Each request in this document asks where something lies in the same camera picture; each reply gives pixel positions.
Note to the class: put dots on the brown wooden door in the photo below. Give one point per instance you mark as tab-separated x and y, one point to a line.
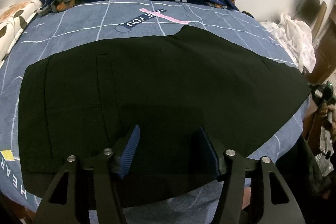
325	54

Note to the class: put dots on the person right hand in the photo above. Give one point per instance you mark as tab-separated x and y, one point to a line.
327	112

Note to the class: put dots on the dark wall monitor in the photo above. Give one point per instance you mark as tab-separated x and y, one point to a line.
307	10

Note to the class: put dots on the white crumpled cloth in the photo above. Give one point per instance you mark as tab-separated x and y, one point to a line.
296	39

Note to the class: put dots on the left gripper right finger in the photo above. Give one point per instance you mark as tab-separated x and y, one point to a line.
254	191

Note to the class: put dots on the black pants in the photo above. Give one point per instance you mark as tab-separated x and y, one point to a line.
159	102

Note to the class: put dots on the blue grid bed sheet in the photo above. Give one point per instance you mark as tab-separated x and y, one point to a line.
54	33

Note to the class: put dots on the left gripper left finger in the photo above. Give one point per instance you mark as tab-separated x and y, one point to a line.
64	202

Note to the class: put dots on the white floral pillow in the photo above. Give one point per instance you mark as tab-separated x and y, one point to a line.
14	21

